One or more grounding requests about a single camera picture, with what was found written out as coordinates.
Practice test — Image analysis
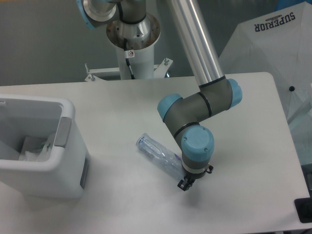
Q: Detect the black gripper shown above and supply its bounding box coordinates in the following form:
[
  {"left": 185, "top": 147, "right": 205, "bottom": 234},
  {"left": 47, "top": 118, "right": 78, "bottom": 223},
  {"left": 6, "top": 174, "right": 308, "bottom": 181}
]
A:
[{"left": 177, "top": 162, "right": 214, "bottom": 191}]

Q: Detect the clear plastic bottle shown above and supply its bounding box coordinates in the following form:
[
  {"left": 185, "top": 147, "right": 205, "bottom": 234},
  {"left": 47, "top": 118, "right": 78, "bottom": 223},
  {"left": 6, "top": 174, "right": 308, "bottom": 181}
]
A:
[{"left": 136, "top": 133, "right": 185, "bottom": 182}]

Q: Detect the white plastic bag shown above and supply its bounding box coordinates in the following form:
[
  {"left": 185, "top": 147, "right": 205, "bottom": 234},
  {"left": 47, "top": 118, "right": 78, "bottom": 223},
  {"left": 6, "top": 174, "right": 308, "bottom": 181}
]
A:
[{"left": 18, "top": 133, "right": 56, "bottom": 162}]

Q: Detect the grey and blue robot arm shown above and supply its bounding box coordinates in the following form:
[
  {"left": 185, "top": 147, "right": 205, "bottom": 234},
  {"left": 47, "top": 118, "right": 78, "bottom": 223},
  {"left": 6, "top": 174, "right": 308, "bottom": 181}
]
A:
[{"left": 77, "top": 0, "right": 242, "bottom": 190}]

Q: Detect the white trash can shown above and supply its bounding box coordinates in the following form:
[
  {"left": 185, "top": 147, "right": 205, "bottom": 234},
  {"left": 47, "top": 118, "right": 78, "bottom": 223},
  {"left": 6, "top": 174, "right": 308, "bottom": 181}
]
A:
[{"left": 0, "top": 94, "right": 90, "bottom": 198}]

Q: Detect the black device at table edge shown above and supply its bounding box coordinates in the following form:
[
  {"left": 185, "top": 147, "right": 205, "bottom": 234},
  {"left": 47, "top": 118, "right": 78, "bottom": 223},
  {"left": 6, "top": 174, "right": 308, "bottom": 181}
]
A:
[{"left": 294, "top": 197, "right": 312, "bottom": 223}]

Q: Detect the white umbrella with Superior print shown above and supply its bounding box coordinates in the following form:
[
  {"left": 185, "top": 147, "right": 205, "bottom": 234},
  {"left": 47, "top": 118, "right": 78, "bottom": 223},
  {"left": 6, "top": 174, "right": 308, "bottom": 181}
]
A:
[{"left": 219, "top": 2, "right": 312, "bottom": 118}]

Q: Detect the white metal base frame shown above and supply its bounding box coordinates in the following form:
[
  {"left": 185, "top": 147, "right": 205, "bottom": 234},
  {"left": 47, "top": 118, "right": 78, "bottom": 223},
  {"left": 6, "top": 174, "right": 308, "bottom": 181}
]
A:
[{"left": 84, "top": 58, "right": 174, "bottom": 82}]

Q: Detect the black cable on pedestal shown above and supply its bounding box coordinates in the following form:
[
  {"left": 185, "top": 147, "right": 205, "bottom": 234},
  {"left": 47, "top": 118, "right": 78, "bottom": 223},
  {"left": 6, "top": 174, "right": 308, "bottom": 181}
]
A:
[{"left": 123, "top": 38, "right": 136, "bottom": 80}]

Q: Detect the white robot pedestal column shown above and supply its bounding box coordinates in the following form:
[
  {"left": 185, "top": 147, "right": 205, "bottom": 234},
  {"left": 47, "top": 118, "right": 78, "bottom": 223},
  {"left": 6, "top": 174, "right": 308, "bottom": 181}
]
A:
[{"left": 106, "top": 13, "right": 160, "bottom": 79}]

